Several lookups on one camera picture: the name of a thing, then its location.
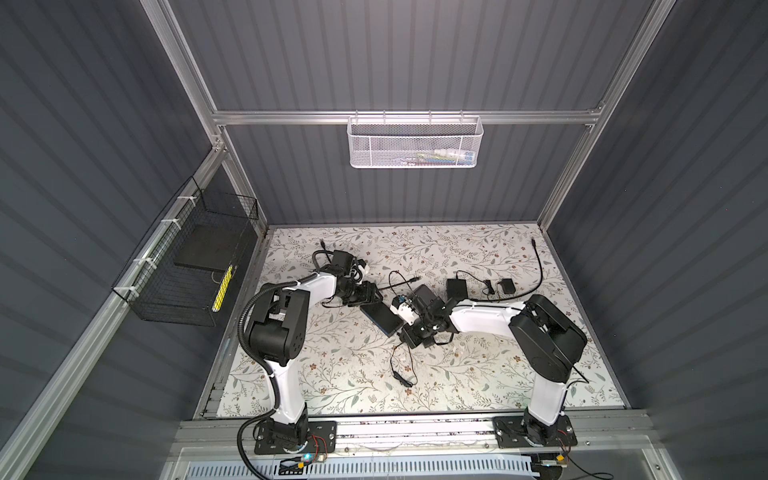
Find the black network switch box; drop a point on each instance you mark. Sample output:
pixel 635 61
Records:
pixel 456 289

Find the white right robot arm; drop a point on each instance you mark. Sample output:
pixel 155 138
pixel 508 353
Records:
pixel 550 341

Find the white slotted cable duct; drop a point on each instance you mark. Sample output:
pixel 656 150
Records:
pixel 404 467

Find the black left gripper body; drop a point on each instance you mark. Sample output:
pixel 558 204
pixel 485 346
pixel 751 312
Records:
pixel 357 294

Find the black power adapter with cable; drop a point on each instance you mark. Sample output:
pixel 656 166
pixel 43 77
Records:
pixel 504 286

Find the black foam pad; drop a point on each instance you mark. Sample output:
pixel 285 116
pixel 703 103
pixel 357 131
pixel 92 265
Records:
pixel 208 248

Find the black wire wall basket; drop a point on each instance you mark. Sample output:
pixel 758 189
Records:
pixel 187 273

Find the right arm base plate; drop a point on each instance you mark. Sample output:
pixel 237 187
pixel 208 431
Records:
pixel 518 431

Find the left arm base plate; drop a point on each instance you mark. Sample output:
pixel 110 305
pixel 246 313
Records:
pixel 274 438

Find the items in white basket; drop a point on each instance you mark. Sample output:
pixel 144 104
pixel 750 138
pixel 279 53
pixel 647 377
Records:
pixel 450 157

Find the small black adapter with cable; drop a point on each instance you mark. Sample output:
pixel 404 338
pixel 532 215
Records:
pixel 402 366

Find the long black power brick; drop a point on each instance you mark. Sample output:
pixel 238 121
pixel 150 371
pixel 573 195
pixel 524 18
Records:
pixel 383 317

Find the yellow striped tool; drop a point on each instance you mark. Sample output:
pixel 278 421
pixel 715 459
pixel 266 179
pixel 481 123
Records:
pixel 223 288

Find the white wire mesh basket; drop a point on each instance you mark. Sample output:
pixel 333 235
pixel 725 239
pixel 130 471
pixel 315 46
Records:
pixel 376 141

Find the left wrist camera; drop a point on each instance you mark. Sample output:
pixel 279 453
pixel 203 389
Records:
pixel 358 270

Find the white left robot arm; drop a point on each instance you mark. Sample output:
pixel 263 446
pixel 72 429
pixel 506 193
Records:
pixel 271 330

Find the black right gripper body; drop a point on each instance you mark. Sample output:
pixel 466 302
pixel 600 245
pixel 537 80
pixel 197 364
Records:
pixel 419 330

